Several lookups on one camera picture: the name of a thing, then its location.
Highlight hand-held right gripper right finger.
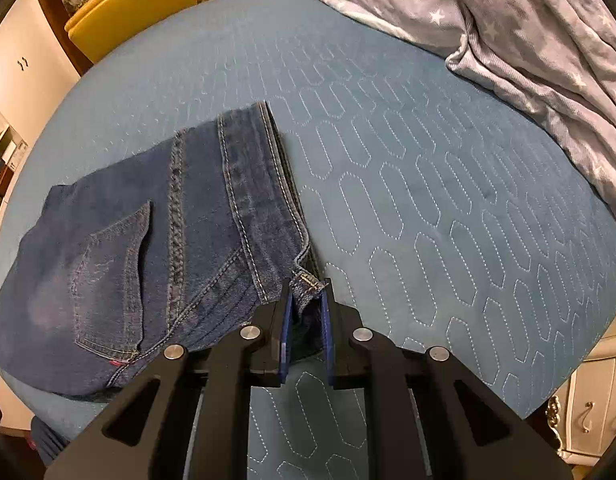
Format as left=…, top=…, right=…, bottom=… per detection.
left=320, top=277, right=574, bottom=480

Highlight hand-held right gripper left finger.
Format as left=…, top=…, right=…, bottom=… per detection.
left=44, top=279, right=295, bottom=480

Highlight blue denim pants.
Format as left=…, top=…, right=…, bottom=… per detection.
left=0, top=101, right=329, bottom=401

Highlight blue quilted bed cover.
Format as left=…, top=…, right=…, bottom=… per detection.
left=0, top=0, right=616, bottom=480

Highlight white ornate nightstand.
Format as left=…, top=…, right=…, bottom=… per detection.
left=545, top=332, right=616, bottom=466

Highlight cluttered shelf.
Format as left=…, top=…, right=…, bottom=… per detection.
left=0, top=95, right=28, bottom=221

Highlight grey star print blanket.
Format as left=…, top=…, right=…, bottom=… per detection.
left=303, top=0, right=616, bottom=233

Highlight brown wooden door frame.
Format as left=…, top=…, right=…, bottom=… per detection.
left=35, top=0, right=94, bottom=77

